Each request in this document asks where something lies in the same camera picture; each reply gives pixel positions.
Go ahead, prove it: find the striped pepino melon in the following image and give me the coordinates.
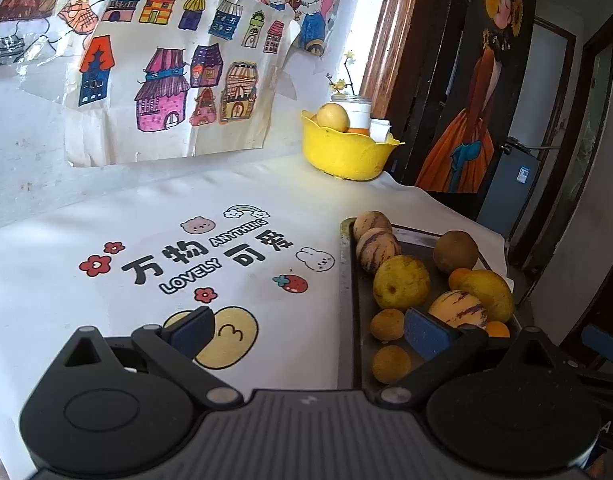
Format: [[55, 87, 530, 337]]
[[428, 289, 488, 328], [353, 210, 392, 240]]

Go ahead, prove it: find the small brown kiwi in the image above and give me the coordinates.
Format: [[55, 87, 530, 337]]
[[372, 344, 412, 385]]

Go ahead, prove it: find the small yellow-brown fruit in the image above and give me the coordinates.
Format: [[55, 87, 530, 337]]
[[369, 309, 404, 342]]

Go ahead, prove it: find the small orange tangerine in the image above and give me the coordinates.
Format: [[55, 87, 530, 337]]
[[485, 321, 511, 338]]

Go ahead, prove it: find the dark metal tray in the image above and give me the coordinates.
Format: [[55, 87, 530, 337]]
[[338, 218, 521, 403]]

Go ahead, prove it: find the small tangerine on tray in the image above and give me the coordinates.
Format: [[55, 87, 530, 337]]
[[448, 268, 471, 290]]

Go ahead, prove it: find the brown kiwi on tray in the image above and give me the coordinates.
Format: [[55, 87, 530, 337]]
[[433, 231, 479, 273]]

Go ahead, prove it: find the white printed tablecloth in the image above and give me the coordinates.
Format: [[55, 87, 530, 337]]
[[0, 156, 507, 479]]

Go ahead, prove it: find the striped pepino melon on tray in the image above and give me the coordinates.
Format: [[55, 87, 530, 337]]
[[353, 210, 392, 240]]

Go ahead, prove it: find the blue-grey appliance box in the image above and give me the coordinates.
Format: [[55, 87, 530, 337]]
[[477, 138, 539, 238]]

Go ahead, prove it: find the yellow plastic bowl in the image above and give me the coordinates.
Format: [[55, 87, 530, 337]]
[[301, 110, 404, 182]]

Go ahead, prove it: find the white carton in bowl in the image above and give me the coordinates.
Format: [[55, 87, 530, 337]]
[[369, 118, 391, 143]]

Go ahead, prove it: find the orange fruit in bowl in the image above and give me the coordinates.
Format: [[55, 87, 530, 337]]
[[347, 128, 369, 136]]

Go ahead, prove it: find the white jar with flowers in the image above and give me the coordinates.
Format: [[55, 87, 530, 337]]
[[326, 51, 372, 129]]

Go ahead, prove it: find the yellow pear in bowl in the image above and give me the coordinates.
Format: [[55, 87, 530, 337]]
[[315, 102, 350, 132]]

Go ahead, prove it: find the colourful houses drawing paper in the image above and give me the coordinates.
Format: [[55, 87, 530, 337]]
[[64, 0, 299, 167]]

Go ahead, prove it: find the orange dress girl painting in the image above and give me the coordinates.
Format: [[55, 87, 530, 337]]
[[416, 0, 535, 194]]

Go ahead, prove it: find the black device with cables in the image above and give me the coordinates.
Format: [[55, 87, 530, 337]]
[[0, 32, 34, 66]]

